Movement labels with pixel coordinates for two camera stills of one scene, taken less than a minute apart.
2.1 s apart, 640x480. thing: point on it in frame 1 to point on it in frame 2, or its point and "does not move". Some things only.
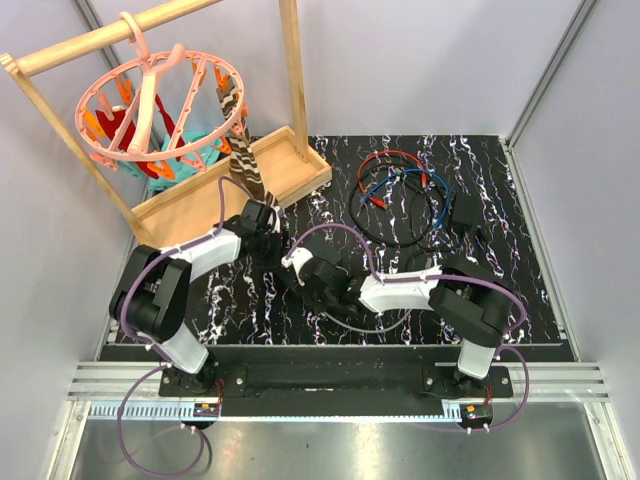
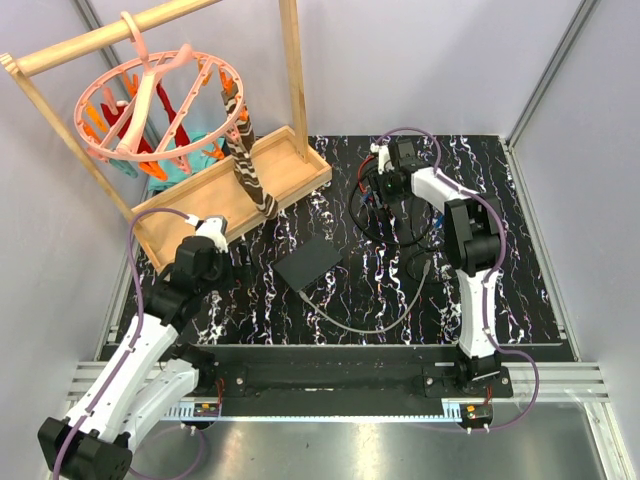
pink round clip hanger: [159, 107] does not move
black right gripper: [321, 307] to [377, 181]
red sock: [111, 127] to [181, 138]
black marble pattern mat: [416, 236] does not move
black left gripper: [277, 238] to [226, 258]
